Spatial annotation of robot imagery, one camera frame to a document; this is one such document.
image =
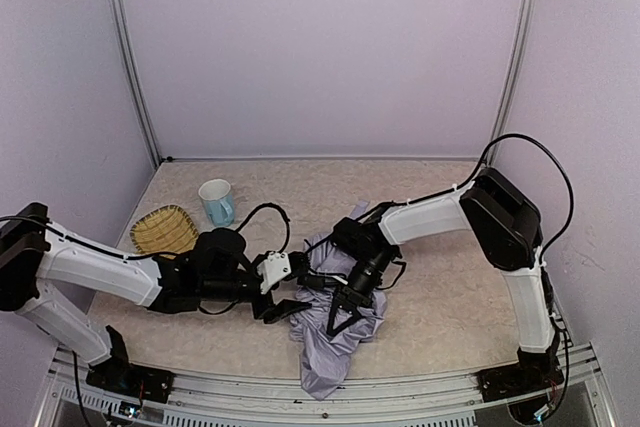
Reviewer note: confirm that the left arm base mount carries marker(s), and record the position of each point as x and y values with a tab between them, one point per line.
132	380

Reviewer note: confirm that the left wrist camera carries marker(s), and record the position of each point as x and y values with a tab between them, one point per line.
274	268

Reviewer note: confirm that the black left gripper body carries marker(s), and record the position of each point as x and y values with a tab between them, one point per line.
265	301

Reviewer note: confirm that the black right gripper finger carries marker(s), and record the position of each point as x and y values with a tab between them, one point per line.
353	316
334	326

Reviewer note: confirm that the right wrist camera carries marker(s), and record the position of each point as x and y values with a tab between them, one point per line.
320	282

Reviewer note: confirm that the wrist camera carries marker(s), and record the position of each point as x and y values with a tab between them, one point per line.
320	282
274	268

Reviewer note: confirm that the right frame post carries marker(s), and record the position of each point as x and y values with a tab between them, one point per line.
518	50

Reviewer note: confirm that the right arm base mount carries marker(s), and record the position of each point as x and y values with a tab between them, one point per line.
530	374

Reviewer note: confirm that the woven bamboo tray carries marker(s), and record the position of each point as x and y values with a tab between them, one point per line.
166	229

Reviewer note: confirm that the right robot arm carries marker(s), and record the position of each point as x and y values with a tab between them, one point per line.
507	227

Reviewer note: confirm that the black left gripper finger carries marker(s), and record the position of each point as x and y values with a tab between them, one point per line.
299	263
284	309

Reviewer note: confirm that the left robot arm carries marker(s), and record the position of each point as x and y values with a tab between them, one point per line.
36	253

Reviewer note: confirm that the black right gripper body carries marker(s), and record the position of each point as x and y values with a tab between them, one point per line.
351	297

